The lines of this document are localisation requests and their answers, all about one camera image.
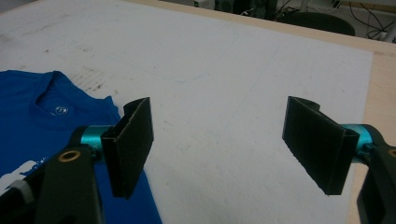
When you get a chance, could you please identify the blue t-shirt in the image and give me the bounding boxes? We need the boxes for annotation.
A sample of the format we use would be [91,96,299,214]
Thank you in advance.
[0,69,163,224]

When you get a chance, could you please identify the dark equipment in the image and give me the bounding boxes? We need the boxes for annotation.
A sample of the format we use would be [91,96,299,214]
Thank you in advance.
[214,0,278,21]

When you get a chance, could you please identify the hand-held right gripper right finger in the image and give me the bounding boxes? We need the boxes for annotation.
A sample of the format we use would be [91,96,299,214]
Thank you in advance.
[282,95,374,196]

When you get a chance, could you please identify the black cables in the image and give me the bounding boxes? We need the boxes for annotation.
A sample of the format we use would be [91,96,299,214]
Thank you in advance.
[348,0,396,40]

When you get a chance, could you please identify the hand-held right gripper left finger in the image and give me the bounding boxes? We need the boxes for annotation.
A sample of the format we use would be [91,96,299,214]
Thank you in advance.
[79,96,155,200]

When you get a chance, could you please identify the dark round chair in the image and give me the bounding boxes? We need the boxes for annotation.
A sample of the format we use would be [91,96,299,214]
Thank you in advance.
[276,11,356,37]

